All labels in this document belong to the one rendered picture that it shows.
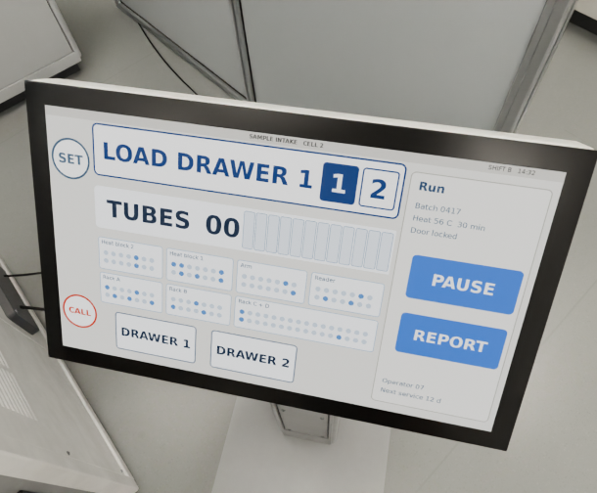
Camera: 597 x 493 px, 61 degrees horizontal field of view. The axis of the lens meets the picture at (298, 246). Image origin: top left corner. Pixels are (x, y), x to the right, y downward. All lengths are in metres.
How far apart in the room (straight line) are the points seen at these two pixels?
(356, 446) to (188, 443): 0.48
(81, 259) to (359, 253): 0.29
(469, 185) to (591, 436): 1.32
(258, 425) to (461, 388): 1.03
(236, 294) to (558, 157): 0.32
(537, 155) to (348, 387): 0.29
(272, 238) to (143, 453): 1.20
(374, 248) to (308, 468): 1.08
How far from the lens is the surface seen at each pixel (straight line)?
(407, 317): 0.50
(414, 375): 0.54
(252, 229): 0.49
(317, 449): 1.50
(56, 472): 1.12
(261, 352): 0.54
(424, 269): 0.48
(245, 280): 0.51
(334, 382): 0.55
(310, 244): 0.48
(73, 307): 0.61
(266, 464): 1.50
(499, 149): 0.46
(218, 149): 0.48
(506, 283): 0.50
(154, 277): 0.55
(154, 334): 0.58
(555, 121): 2.30
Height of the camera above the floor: 1.52
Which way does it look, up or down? 60 degrees down
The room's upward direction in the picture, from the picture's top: 5 degrees counter-clockwise
